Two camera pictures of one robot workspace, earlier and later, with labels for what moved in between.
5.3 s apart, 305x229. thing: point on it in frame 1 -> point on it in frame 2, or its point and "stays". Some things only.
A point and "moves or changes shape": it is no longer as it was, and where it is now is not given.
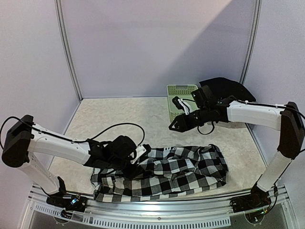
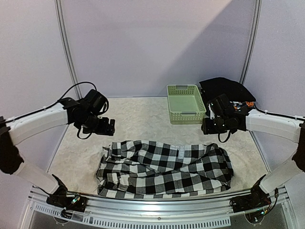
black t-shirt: (220, 87) stays
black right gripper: (190, 119) -> (207, 126)
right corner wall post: (252, 40) stays
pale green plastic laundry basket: (184, 91) stays
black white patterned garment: (167, 171) moves or changes shape
